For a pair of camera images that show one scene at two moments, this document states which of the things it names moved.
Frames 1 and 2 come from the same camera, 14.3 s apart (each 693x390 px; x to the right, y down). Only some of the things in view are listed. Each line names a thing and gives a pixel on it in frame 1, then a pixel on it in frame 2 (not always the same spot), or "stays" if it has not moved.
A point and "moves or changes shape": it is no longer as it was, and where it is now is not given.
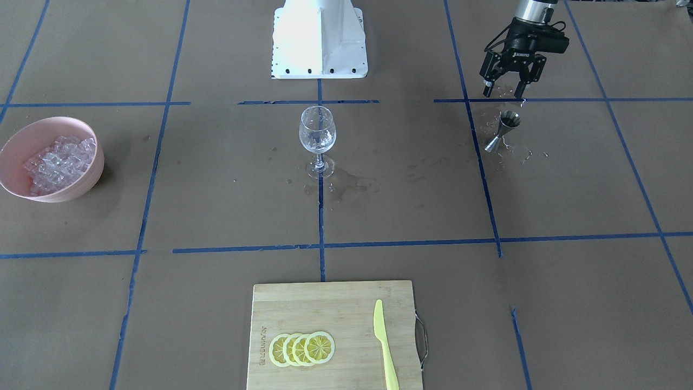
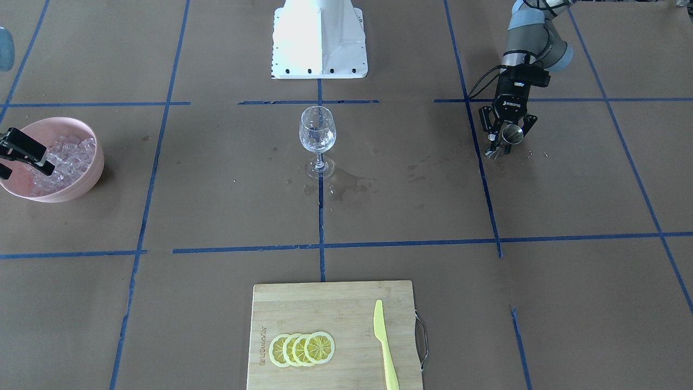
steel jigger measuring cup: x=509 y=120 moves or changes shape
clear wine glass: x=317 y=132 stays
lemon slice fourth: x=319 y=347 stays
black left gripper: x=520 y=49 -> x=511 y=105
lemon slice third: x=298 y=350 stays
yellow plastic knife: x=380 y=329 stays
